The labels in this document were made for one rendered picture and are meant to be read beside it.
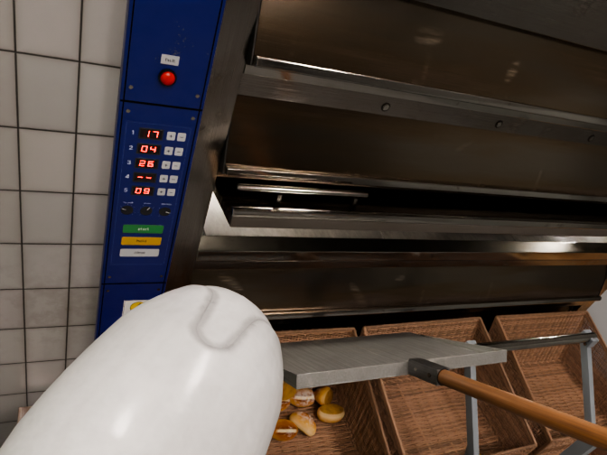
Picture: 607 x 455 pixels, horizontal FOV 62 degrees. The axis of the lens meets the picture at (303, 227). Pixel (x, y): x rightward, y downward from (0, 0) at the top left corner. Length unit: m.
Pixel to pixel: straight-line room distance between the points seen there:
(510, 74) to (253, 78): 0.65
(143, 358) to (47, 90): 0.81
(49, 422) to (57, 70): 0.82
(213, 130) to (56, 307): 0.63
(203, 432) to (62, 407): 0.07
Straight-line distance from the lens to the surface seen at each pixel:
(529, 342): 1.64
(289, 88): 1.12
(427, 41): 1.22
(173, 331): 0.33
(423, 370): 1.09
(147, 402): 0.30
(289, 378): 1.02
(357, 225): 1.23
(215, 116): 1.11
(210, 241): 1.39
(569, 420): 0.89
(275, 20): 1.05
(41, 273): 1.37
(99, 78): 1.05
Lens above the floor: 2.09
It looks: 36 degrees down
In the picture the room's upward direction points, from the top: 22 degrees clockwise
